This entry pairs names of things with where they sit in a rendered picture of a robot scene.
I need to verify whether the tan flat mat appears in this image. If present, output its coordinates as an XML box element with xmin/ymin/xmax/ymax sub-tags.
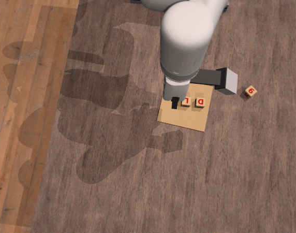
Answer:
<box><xmin>157</xmin><ymin>83</ymin><xmax>213</xmax><ymax>132</ymax></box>

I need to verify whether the beige block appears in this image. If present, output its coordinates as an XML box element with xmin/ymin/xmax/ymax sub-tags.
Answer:
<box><xmin>195</xmin><ymin>97</ymin><xmax>205</xmax><ymax>108</ymax></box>
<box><xmin>181</xmin><ymin>96</ymin><xmax>191</xmax><ymax>107</ymax></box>
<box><xmin>242</xmin><ymin>85</ymin><xmax>257</xmax><ymax>99</ymax></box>

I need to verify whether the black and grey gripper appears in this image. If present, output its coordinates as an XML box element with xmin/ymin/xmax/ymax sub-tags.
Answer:
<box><xmin>163</xmin><ymin>73</ymin><xmax>193</xmax><ymax>109</ymax></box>

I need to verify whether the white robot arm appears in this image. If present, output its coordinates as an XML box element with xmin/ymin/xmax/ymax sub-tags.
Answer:
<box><xmin>140</xmin><ymin>0</ymin><xmax>238</xmax><ymax>95</ymax></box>

